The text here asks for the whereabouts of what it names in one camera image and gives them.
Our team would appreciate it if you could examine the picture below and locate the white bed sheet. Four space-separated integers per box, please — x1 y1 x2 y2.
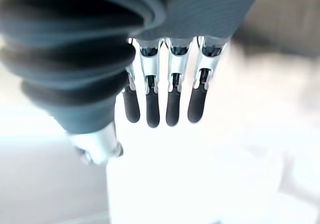
0 34 320 224

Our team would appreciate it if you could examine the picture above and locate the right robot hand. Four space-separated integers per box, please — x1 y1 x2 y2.
0 0 266 166

